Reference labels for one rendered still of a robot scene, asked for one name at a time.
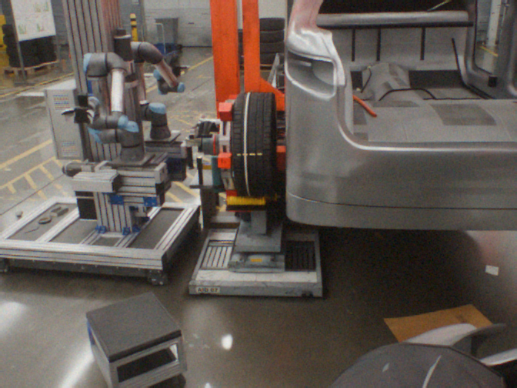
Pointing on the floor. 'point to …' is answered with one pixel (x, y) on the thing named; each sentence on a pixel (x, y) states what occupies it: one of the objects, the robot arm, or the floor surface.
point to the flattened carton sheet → (403, 332)
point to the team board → (33, 25)
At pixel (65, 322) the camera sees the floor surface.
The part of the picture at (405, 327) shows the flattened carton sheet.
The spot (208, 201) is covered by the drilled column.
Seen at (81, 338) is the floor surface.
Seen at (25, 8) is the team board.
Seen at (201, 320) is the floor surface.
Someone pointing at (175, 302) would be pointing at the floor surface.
